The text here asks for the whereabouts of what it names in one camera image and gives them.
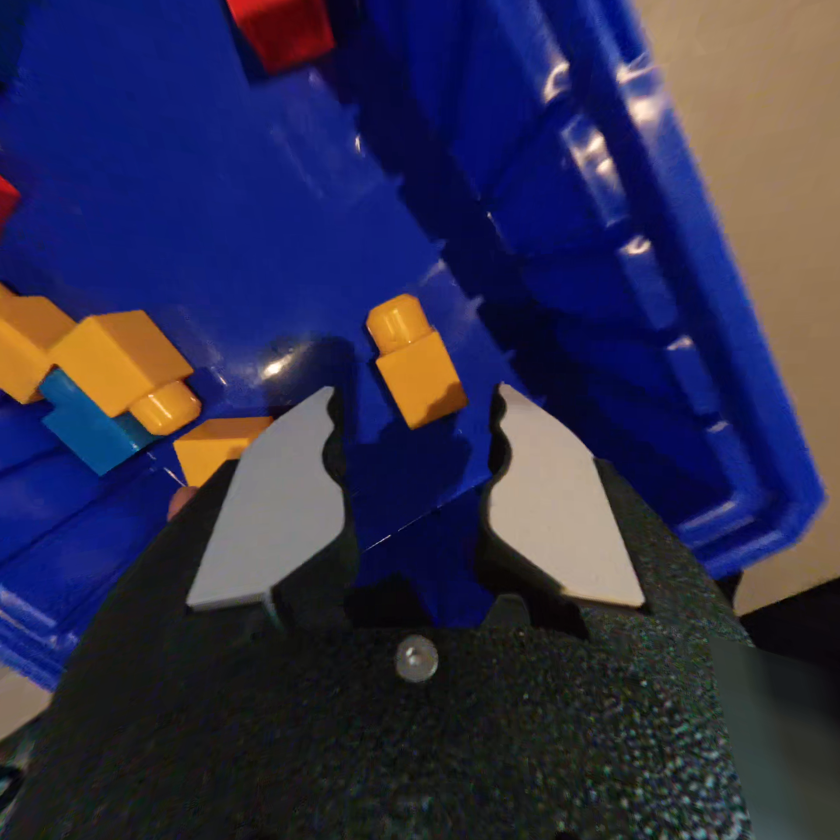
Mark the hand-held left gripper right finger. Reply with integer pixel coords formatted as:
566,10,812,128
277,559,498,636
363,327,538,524
476,382,647,609

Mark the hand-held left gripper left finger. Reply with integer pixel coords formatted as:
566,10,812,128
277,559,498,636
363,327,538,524
185,386,360,613

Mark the yellow single-stud mega block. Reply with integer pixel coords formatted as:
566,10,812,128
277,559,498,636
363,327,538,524
0,283,76,404
49,310,203,437
172,416,274,490
366,294,469,431

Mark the blue plastic bin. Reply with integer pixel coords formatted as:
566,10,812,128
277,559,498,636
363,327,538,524
0,0,829,691

